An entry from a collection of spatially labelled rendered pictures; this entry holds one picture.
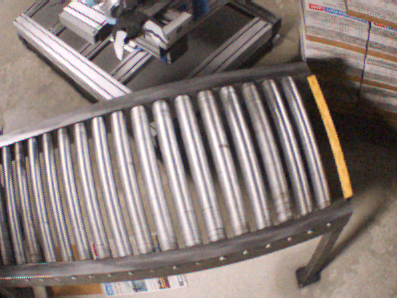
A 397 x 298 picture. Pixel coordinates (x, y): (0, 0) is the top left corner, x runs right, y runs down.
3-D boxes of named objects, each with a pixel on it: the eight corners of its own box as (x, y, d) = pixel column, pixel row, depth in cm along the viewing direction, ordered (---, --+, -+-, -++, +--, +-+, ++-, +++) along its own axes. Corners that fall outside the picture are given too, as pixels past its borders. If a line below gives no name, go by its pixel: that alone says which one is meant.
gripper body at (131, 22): (147, 39, 156) (133, 13, 161) (148, 20, 149) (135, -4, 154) (119, 49, 154) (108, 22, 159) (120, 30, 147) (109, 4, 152)
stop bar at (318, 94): (315, 77, 192) (315, 74, 190) (353, 198, 172) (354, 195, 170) (306, 78, 191) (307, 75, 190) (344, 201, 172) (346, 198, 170)
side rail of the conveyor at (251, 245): (344, 212, 183) (350, 197, 172) (346, 226, 180) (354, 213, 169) (-20, 276, 174) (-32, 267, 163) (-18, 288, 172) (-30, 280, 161)
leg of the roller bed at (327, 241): (312, 267, 243) (343, 211, 183) (314, 278, 240) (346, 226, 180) (301, 272, 243) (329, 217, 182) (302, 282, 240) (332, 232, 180)
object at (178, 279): (171, 230, 256) (171, 229, 255) (188, 287, 243) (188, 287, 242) (89, 241, 254) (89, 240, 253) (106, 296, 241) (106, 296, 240)
